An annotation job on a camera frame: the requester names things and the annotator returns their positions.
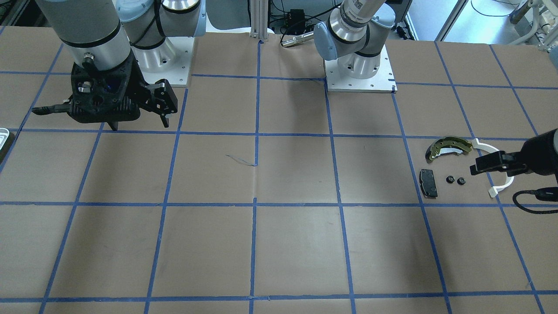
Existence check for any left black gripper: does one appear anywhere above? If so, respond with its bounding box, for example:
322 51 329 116
469 129 558 176

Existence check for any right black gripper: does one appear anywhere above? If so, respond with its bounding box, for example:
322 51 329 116
68 52 178 130

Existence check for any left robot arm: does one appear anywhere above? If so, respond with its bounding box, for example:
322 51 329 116
313 0 557 176

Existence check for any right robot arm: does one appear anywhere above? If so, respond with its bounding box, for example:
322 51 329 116
32 0 207 131

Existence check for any metal ribbed tray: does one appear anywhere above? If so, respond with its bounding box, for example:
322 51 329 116
0 127 15 163

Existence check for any olive brake shoe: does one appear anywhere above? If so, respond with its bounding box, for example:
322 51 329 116
425 137 473 163

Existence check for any black brake pad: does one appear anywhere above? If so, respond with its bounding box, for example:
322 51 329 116
419 169 438 199

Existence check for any silver cylinder tool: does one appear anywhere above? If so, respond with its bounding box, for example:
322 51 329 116
280 31 314 48

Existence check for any white curved plastic bracket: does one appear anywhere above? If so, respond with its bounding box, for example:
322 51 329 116
472 138 515 198

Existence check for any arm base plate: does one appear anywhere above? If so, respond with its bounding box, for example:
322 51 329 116
131 37 195 87
323 45 398 93

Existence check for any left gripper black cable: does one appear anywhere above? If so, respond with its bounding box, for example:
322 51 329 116
512 187 558 215

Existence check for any aluminium frame post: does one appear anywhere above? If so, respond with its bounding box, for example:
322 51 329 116
248 0 269 42

